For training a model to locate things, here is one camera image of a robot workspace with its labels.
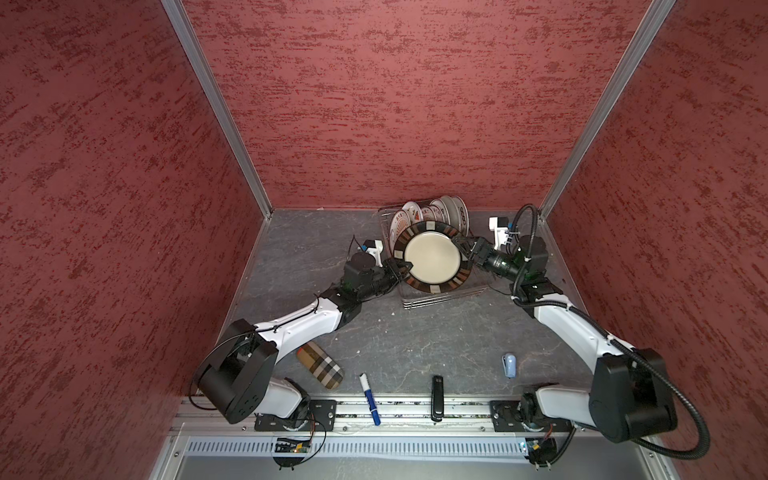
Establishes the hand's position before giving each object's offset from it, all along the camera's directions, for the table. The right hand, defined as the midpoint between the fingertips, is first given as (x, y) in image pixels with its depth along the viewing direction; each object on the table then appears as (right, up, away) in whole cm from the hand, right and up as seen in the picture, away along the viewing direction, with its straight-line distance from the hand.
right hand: (453, 249), depth 79 cm
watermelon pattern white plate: (-9, +12, +22) cm, 26 cm away
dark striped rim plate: (-3, -4, +3) cm, 6 cm away
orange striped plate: (-4, +11, +20) cm, 23 cm away
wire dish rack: (-11, -16, +7) cm, 21 cm away
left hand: (-10, -6, +2) cm, 12 cm away
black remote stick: (-5, -40, -1) cm, 40 cm away
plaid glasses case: (-36, -32, +1) cm, 48 cm away
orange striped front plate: (-14, +9, +24) cm, 29 cm away
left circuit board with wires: (-43, -49, -6) cm, 66 cm away
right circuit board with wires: (+20, -50, -7) cm, 54 cm away
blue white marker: (-22, -39, -3) cm, 45 cm away
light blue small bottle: (+16, -32, +2) cm, 36 cm away
